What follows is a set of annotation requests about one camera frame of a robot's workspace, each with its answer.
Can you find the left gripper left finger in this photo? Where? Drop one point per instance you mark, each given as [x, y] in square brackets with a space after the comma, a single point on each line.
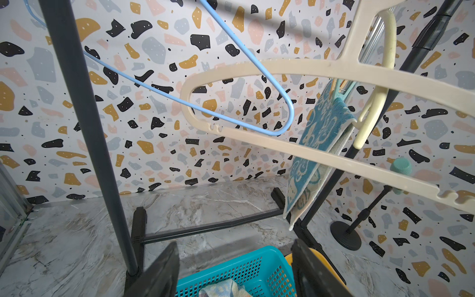
[161, 278]

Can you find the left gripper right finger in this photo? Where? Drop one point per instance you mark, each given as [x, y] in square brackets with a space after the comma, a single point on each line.
[315, 273]

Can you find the light blue wire hanger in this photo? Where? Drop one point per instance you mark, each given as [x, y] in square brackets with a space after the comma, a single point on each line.
[185, 96]

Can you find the large wooden hanger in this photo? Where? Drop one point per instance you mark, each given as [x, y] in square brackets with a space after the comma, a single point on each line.
[369, 115]

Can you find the yellow plastic bin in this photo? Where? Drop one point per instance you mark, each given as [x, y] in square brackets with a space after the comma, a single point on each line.
[319, 271]

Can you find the teal plastic basket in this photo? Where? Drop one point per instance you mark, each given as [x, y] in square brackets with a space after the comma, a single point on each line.
[262, 273]

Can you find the black microphone stand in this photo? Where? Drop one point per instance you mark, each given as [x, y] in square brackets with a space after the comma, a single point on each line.
[345, 234]

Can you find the teal jellyfish pattern towel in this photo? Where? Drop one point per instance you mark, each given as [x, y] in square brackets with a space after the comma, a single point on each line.
[328, 129]

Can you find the mint green clothespin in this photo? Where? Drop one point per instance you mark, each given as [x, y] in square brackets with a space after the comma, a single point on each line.
[346, 89]

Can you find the black clothes rack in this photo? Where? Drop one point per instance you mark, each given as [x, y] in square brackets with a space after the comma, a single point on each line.
[60, 22]

